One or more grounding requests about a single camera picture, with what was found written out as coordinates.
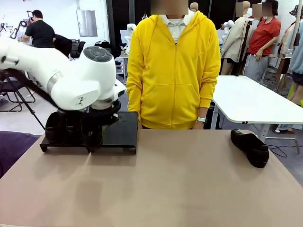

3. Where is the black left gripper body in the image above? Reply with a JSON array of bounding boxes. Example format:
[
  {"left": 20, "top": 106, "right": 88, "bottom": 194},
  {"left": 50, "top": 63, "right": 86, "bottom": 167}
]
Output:
[{"left": 81, "top": 101, "right": 123, "bottom": 127}]

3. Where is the black leather strap shoe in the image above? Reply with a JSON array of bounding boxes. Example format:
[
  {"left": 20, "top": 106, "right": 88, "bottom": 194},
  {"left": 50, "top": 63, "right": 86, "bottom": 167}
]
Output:
[
  {"left": 65, "top": 113, "right": 83, "bottom": 142},
  {"left": 81, "top": 122, "right": 103, "bottom": 153},
  {"left": 230, "top": 129, "right": 270, "bottom": 168},
  {"left": 45, "top": 111, "right": 66, "bottom": 145}
]

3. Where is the yellow-sleeved left forearm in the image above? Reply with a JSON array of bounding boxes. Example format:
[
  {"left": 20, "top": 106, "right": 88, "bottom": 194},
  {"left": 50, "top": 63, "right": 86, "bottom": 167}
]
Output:
[{"left": 198, "top": 78, "right": 221, "bottom": 118}]

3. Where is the yellow-sleeved right forearm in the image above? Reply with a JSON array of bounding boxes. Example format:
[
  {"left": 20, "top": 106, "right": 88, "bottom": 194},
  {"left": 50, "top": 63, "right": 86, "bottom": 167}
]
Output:
[{"left": 126, "top": 80, "right": 143, "bottom": 114}]

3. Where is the black metal shoe stand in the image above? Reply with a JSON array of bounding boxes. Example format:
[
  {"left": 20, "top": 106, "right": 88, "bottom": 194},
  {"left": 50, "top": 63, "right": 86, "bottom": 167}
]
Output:
[
  {"left": 90, "top": 111, "right": 139, "bottom": 155},
  {"left": 39, "top": 110, "right": 93, "bottom": 153}
]

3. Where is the black slanted tripod leg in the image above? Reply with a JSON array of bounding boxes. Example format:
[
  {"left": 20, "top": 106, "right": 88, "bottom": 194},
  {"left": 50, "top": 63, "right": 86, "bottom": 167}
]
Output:
[{"left": 0, "top": 70, "right": 47, "bottom": 131}]

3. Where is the black bags pile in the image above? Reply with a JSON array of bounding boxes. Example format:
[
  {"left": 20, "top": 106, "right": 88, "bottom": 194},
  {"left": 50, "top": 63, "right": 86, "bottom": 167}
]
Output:
[{"left": 94, "top": 40, "right": 112, "bottom": 49}]

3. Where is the person in black clothes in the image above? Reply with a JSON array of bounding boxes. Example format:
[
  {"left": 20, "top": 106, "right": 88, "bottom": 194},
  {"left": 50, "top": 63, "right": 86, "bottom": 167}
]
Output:
[{"left": 54, "top": 34, "right": 73, "bottom": 59}]

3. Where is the person in yellow hoodie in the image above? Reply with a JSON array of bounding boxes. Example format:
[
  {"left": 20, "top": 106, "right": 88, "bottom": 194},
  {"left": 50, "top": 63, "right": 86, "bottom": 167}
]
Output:
[{"left": 126, "top": 0, "right": 221, "bottom": 130}]

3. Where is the purple cloth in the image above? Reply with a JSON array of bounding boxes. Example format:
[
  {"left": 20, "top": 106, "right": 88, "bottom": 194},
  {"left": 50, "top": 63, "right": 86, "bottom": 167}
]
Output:
[{"left": 0, "top": 131, "right": 43, "bottom": 178}]

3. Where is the black folding office chair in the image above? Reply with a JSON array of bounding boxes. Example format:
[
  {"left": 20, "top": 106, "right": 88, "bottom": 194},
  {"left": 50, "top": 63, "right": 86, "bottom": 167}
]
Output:
[{"left": 0, "top": 75, "right": 36, "bottom": 112}]

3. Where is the person in black t-shirt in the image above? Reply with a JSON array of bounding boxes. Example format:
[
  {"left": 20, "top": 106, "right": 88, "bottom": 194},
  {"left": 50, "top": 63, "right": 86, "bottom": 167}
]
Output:
[{"left": 21, "top": 9, "right": 56, "bottom": 49}]

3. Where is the white folding table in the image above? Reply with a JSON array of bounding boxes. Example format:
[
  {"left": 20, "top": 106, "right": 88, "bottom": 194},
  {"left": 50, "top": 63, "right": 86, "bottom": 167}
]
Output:
[{"left": 211, "top": 75, "right": 303, "bottom": 146}]

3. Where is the mannequin in beige coat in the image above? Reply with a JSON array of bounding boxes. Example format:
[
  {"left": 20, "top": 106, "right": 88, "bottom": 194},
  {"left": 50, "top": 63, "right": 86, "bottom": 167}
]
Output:
[{"left": 220, "top": 1, "right": 254, "bottom": 76}]

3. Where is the tall black tripod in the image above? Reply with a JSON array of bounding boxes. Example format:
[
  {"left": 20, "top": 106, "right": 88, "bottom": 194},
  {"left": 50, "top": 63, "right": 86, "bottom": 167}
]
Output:
[{"left": 235, "top": 18, "right": 253, "bottom": 78}]

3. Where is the yellow-green object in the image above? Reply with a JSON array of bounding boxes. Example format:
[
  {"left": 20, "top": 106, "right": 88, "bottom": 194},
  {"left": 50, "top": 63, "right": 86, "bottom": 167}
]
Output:
[{"left": 287, "top": 82, "right": 296, "bottom": 100}]

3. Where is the white slanted pole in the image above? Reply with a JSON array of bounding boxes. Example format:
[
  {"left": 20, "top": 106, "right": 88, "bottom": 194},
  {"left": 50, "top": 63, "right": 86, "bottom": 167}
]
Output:
[{"left": 290, "top": 0, "right": 303, "bottom": 52}]

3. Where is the black hat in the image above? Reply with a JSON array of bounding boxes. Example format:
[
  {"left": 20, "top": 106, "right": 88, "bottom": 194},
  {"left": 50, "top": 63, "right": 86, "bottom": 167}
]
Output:
[{"left": 289, "top": 4, "right": 303, "bottom": 17}]

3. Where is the grey framed wall panel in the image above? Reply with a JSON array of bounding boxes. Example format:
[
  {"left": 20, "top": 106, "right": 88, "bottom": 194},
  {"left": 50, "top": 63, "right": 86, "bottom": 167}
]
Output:
[{"left": 76, "top": 9, "right": 98, "bottom": 37}]

